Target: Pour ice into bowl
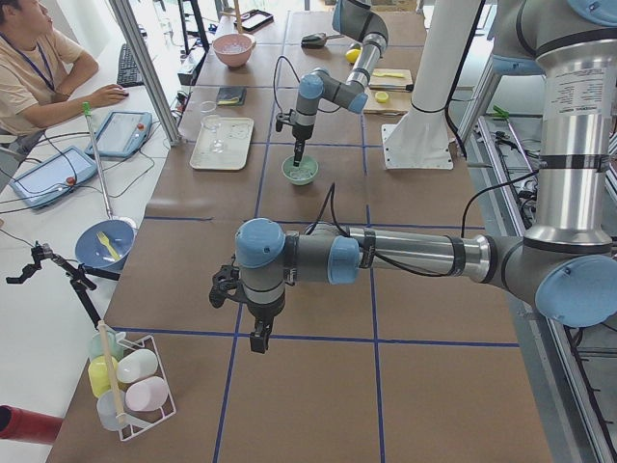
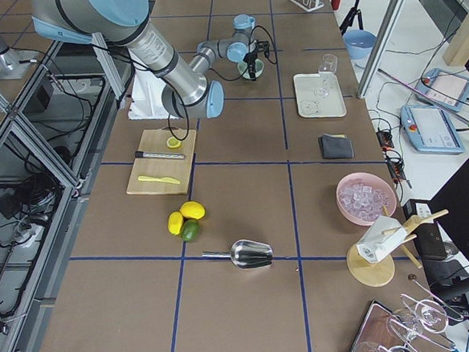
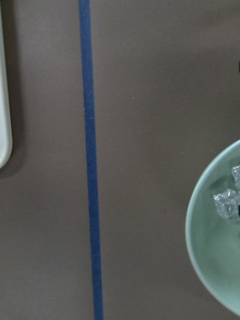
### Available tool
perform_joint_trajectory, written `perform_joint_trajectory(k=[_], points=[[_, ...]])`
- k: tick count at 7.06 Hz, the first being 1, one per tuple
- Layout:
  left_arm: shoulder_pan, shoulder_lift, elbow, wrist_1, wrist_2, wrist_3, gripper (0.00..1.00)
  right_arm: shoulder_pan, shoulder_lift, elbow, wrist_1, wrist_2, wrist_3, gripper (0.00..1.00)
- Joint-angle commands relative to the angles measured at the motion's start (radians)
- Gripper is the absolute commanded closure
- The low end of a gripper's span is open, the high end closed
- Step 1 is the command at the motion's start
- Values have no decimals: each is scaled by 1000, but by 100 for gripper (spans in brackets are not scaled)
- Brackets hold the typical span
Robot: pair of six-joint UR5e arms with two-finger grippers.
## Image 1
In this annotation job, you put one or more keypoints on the blue teach pendant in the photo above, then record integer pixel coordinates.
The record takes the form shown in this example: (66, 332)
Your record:
(122, 133)
(54, 177)

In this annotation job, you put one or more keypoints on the blue bowl off table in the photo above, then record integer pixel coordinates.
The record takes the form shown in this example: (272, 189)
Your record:
(105, 245)

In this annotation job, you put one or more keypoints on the seated person beige shirt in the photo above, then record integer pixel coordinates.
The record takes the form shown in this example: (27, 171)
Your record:
(40, 70)

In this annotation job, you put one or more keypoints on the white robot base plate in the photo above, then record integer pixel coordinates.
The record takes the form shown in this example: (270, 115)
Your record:
(418, 141)

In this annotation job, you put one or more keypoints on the cream bear tray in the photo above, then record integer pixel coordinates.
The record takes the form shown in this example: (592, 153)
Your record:
(236, 134)

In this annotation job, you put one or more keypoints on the yellow plastic knife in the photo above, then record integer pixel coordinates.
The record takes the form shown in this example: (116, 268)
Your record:
(389, 74)

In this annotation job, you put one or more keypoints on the green bowl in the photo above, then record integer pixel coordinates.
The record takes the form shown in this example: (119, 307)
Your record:
(300, 175)

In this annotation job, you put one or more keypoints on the clear wine glass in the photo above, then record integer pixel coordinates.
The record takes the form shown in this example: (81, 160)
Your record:
(211, 122)

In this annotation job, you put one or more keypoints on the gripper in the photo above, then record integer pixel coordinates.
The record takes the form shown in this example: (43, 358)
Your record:
(263, 313)
(302, 132)

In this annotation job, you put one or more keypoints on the wooden cutting board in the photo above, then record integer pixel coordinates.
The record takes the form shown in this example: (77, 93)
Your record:
(399, 102)

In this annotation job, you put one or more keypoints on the pink bowl with ice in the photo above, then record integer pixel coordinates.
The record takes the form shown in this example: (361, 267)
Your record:
(234, 50)

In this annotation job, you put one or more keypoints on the black keyboard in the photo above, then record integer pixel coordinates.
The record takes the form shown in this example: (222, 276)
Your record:
(128, 74)

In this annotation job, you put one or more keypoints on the halved lemon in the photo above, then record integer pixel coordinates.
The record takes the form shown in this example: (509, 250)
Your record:
(381, 97)

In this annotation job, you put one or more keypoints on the white wire cup rack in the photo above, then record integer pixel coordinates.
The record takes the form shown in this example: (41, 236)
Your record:
(128, 380)

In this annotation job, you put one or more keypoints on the aluminium frame post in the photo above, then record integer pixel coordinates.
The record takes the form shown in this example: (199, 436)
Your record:
(130, 30)

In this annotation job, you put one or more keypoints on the metal ice scoop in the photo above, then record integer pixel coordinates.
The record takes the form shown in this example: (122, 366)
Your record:
(318, 40)

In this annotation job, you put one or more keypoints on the grey folded cloth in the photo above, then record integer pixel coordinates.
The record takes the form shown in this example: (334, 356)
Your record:
(231, 96)

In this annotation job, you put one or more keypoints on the whole yellow lemon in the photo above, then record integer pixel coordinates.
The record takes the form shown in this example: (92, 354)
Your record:
(352, 55)

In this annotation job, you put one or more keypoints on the long metal rod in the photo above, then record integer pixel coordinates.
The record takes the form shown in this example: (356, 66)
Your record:
(86, 108)

